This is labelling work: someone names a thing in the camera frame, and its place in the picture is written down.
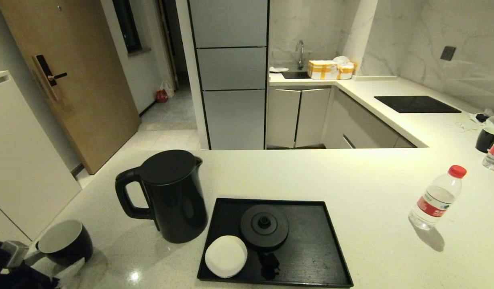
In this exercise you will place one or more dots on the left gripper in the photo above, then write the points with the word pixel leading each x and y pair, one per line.
pixel 14 279

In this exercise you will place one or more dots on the black cup white inside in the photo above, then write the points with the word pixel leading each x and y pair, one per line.
pixel 70 249
pixel 484 140

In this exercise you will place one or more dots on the black electric kettle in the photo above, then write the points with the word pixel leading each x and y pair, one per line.
pixel 174 200

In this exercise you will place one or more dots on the black round kettle base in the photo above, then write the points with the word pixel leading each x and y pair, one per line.
pixel 264 233

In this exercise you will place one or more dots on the white cabinet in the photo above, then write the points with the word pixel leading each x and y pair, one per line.
pixel 22 160

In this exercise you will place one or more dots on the white saucer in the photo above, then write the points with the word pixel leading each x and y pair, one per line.
pixel 226 257

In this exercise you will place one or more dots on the wooden door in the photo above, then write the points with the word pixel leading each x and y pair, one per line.
pixel 82 80

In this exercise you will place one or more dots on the red bag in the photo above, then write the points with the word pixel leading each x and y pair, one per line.
pixel 162 96

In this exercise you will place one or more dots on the white plastic bag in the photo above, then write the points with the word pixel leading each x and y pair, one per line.
pixel 168 87

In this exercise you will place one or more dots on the dark window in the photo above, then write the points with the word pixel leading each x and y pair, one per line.
pixel 128 28

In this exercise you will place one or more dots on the tall grey refrigerator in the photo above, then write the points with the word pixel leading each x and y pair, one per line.
pixel 231 80

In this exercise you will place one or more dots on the black rectangular tray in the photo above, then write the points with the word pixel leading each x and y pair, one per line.
pixel 311 249

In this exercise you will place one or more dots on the grey cabinet door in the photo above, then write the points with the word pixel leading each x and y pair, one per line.
pixel 282 119
pixel 313 119

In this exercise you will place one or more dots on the white cloth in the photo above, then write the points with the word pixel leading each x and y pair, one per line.
pixel 278 69

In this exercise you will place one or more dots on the dark sink basin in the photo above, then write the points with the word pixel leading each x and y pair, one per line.
pixel 295 74

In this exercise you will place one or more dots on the chrome faucet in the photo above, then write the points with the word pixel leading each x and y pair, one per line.
pixel 299 53

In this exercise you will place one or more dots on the grey drawer cabinet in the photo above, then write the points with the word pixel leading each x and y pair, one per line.
pixel 359 127

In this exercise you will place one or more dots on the small cardboard box yellow tape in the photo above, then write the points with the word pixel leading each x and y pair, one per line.
pixel 346 71

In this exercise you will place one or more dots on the crumpled white bag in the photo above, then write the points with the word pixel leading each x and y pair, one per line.
pixel 341 60

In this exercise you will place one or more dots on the black induction cooktop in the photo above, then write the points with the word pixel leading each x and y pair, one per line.
pixel 415 104

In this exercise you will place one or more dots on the small black object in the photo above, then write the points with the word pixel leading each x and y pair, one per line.
pixel 480 117

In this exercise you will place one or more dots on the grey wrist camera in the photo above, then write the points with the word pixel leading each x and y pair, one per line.
pixel 17 253

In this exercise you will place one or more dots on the grey wall socket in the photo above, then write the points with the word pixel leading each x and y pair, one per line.
pixel 448 53

